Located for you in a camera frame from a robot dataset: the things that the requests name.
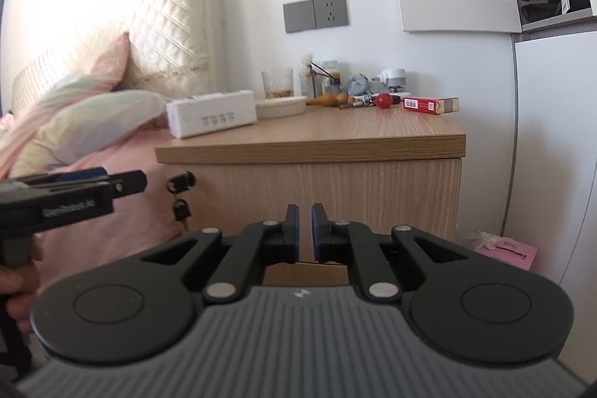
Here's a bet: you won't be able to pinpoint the black drawer keys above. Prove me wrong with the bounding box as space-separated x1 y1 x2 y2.
166 171 195 232

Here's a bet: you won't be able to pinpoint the person's left hand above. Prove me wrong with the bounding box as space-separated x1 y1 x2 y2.
0 240 44 335

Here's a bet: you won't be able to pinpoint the pink bed sheet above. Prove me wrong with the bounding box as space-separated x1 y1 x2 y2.
27 129 207 287

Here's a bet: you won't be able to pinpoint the pastel striped pillow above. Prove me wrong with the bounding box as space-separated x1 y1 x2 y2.
8 90 166 178

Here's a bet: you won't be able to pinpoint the wooden nightstand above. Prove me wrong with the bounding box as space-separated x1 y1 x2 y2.
155 107 466 286

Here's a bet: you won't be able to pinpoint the white tissue pack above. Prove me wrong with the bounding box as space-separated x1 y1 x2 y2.
166 90 257 140

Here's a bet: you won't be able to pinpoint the pink striped pillow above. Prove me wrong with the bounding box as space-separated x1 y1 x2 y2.
1 32 131 179

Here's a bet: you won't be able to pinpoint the pink box on floor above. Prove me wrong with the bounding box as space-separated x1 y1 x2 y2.
453 223 538 271

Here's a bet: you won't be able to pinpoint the cream quilted headboard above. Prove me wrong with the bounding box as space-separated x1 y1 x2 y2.
10 0 226 115

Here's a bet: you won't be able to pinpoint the red round ball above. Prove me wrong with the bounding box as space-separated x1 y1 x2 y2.
375 93 394 109

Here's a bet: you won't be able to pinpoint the red cigarette box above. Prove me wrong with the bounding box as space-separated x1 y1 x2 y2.
402 97 459 115

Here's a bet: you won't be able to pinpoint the cream shallow dish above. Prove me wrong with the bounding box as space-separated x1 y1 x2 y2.
255 96 307 120

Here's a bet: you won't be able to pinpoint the orange wooden gourd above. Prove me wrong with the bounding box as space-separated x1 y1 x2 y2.
307 93 356 107

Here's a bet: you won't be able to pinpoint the white wardrobe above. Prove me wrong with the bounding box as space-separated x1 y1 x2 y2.
503 0 596 381

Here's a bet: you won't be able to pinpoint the white plug adapter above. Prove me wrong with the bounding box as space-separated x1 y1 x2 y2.
374 69 406 93

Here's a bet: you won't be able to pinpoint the clear drinking glass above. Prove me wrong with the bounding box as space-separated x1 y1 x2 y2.
261 68 293 99

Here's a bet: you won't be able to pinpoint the reed diffuser bottle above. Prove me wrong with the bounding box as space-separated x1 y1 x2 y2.
298 53 341 99

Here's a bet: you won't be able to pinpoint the grey wall socket panel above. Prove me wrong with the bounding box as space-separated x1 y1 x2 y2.
282 0 350 33

